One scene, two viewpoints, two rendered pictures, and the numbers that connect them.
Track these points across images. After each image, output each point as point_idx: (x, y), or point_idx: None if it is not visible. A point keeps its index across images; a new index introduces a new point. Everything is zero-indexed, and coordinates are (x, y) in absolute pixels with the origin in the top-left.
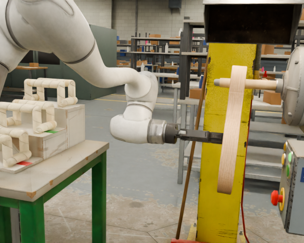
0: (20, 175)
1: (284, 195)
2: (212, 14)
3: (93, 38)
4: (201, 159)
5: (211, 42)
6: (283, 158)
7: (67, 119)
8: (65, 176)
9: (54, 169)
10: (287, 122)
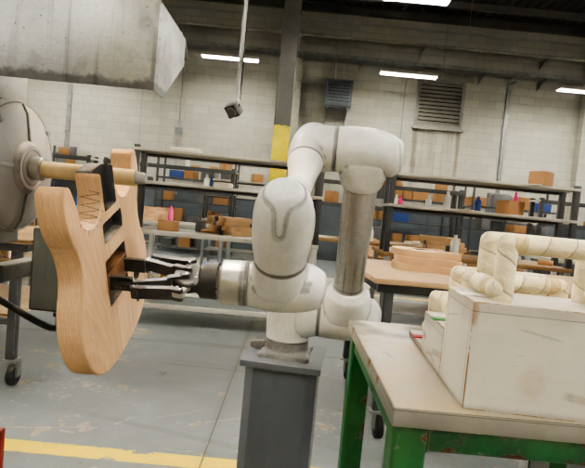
0: (399, 332)
1: None
2: (149, 22)
3: (289, 153)
4: None
5: (142, 88)
6: None
7: (447, 309)
8: (357, 344)
9: (377, 339)
10: (23, 226)
